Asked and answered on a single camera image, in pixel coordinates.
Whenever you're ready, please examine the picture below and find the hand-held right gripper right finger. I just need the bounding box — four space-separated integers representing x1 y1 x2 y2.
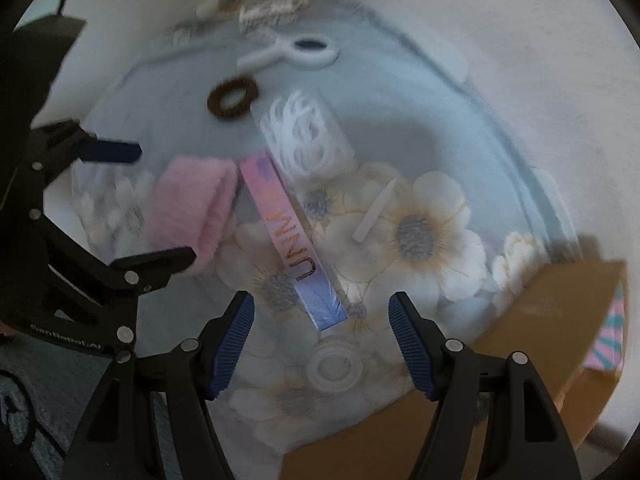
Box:
389 291 583 480

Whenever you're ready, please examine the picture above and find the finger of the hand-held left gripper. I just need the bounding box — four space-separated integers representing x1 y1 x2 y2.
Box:
32 210 197 341
30 121 143 176

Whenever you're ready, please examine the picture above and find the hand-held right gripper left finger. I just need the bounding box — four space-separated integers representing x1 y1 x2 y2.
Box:
62 291 256 480

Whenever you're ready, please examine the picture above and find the pink fluffy pad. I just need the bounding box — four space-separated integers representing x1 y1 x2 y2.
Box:
145 156 240 271

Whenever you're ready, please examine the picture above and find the clear tape roll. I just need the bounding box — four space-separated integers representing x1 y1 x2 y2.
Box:
306 342 363 392

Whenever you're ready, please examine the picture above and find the cardboard box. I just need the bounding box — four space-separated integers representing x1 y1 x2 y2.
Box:
280 259 628 480

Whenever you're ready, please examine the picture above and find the pink purple long box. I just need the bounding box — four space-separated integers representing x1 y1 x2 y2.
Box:
240 156 349 333

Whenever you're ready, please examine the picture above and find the white stick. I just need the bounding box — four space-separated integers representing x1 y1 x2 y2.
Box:
351 177 398 242

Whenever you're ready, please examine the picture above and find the white hair ties packet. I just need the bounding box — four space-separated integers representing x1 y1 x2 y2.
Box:
252 89 353 181

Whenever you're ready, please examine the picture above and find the floral patterned small box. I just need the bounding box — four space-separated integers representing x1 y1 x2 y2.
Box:
239 0 311 33

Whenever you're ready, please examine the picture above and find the grey patterned rug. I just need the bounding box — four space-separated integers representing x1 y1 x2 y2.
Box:
0 335 166 480

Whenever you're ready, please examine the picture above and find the blue floral cloth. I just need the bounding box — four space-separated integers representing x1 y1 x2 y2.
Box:
42 0 576 456

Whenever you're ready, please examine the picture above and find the brown hair tie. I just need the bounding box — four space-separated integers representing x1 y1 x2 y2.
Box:
206 74 260 122

